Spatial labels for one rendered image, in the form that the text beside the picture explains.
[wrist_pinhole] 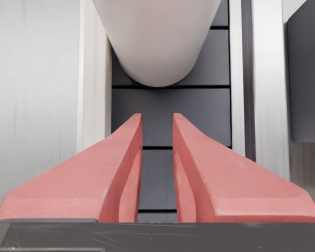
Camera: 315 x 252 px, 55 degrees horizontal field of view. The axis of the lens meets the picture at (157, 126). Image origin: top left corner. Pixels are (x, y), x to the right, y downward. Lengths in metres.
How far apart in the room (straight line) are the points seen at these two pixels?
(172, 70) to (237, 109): 0.06
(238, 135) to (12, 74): 0.18
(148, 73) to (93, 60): 0.03
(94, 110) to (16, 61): 0.13
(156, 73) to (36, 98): 0.13
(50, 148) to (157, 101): 0.10
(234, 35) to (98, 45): 0.09
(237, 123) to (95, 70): 0.09
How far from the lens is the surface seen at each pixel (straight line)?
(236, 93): 0.20
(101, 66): 0.16
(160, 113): 0.19
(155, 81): 0.17
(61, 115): 0.25
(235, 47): 0.21
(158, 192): 0.19
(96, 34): 0.17
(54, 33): 0.27
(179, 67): 0.15
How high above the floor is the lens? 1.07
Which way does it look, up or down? 85 degrees down
